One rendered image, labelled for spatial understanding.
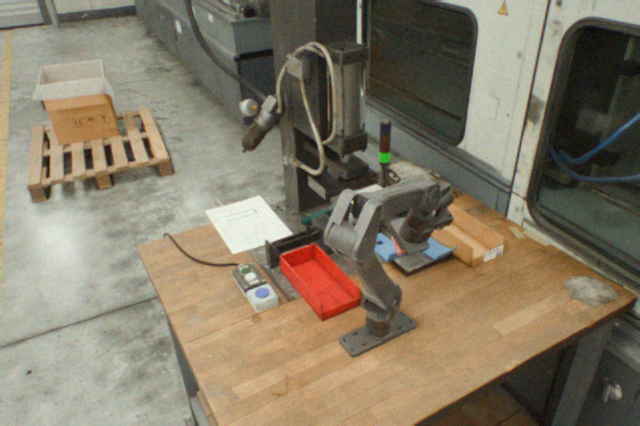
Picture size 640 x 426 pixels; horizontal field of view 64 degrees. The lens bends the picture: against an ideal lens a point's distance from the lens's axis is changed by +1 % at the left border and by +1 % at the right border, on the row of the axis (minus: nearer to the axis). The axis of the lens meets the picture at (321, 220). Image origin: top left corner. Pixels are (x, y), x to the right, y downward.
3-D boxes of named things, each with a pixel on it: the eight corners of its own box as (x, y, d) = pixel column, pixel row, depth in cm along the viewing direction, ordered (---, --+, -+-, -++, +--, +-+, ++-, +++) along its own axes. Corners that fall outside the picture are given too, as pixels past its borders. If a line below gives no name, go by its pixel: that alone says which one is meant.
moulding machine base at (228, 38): (136, 22, 878) (122, -43, 825) (195, 15, 915) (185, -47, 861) (242, 136, 461) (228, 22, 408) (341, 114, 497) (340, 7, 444)
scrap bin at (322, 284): (322, 322, 134) (321, 305, 131) (280, 271, 153) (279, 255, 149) (360, 305, 139) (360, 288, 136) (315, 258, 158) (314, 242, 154)
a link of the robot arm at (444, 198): (428, 198, 133) (428, 159, 126) (457, 209, 128) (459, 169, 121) (401, 220, 128) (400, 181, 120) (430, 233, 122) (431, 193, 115)
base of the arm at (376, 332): (336, 317, 124) (352, 335, 119) (402, 288, 133) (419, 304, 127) (337, 340, 129) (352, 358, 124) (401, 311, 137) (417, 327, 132)
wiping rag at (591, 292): (551, 290, 143) (594, 314, 134) (552, 282, 142) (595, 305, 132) (584, 273, 149) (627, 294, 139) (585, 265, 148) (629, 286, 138)
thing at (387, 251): (390, 263, 137) (390, 254, 136) (360, 240, 149) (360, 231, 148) (411, 256, 140) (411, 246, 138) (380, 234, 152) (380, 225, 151)
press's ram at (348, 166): (327, 209, 148) (324, 112, 132) (286, 174, 167) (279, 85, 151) (378, 192, 155) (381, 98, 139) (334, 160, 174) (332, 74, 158)
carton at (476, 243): (470, 270, 152) (473, 249, 147) (416, 230, 170) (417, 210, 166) (501, 256, 157) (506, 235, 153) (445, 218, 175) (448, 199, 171)
